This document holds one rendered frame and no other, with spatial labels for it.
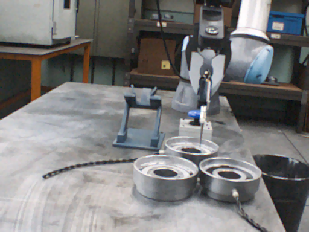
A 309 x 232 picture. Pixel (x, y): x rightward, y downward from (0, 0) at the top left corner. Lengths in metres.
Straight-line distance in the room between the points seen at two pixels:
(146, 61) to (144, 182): 3.60
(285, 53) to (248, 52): 3.69
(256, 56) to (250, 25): 0.10
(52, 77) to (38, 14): 2.15
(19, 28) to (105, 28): 1.73
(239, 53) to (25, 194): 0.74
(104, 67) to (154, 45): 0.88
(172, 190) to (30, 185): 0.23
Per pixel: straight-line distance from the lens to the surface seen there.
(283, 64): 4.84
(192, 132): 0.89
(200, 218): 0.60
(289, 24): 4.32
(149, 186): 0.63
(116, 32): 4.51
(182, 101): 1.23
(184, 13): 4.68
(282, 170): 2.19
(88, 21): 4.57
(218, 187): 0.65
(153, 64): 4.21
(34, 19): 2.93
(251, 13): 1.20
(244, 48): 1.16
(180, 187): 0.63
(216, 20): 0.80
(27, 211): 0.59
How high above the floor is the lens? 1.08
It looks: 14 degrees down
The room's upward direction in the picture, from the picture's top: 5 degrees clockwise
